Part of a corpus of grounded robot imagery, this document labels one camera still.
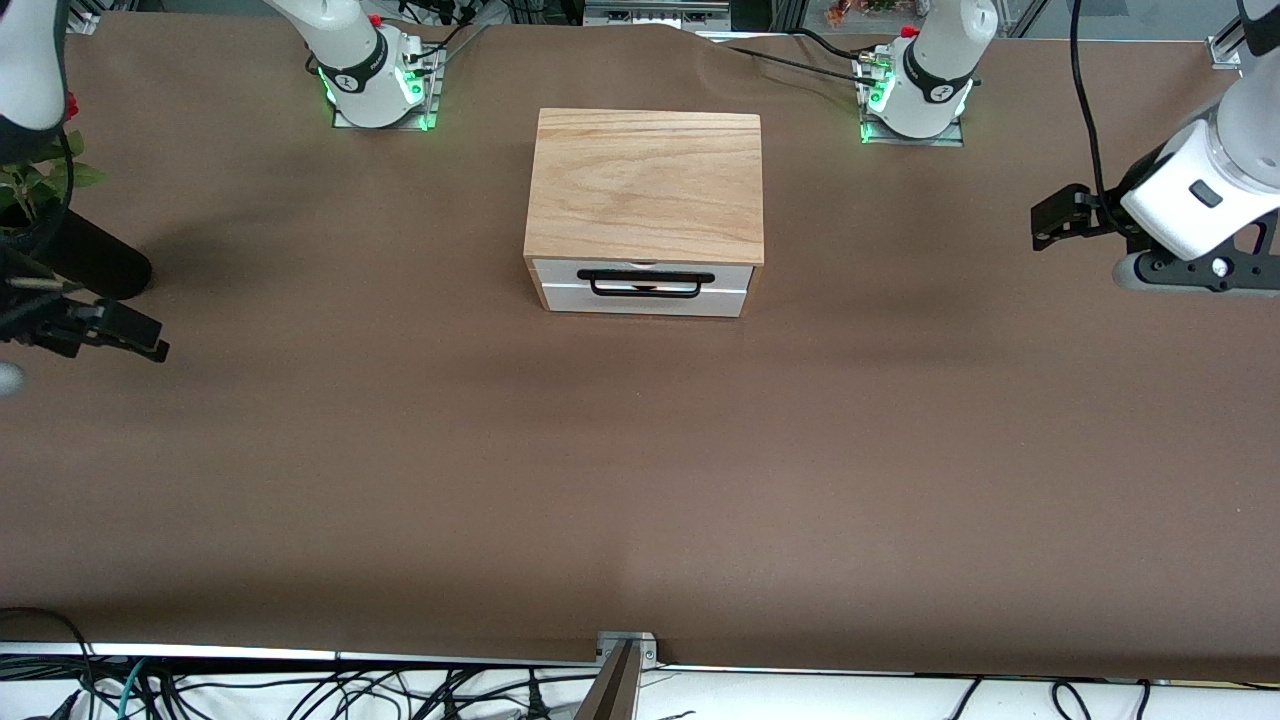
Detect black metal drawer handle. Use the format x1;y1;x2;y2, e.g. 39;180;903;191
578;269;717;300

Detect wooden drawer with white front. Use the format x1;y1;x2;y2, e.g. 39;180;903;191
532;258;754;319

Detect light wooden drawer cabinet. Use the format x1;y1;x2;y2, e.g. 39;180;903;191
523;108;766;319

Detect black cylindrical vase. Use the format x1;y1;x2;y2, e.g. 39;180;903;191
0;205;153;301

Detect orange artificial flowers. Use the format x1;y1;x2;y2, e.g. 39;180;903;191
825;0;906;28

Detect grey control box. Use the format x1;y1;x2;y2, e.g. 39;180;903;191
583;0;733;31

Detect brown table cover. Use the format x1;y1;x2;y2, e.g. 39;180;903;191
0;12;1280;686

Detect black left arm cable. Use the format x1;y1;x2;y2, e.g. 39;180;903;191
1070;0;1116;206

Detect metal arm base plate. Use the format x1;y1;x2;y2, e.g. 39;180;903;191
330;40;443;132
858;50;966;149

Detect black base power cable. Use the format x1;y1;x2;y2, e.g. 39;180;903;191
412;18;483;79
725;42;881;86
790;28;871;63

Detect teal floor cable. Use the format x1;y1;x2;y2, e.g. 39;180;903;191
115;658;149;720

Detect silver table edge rail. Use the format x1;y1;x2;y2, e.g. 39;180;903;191
0;643;601;667

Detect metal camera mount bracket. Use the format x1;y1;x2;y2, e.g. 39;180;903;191
597;632;659;669

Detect brown camera mount beam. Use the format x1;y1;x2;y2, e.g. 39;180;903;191
575;640;641;720

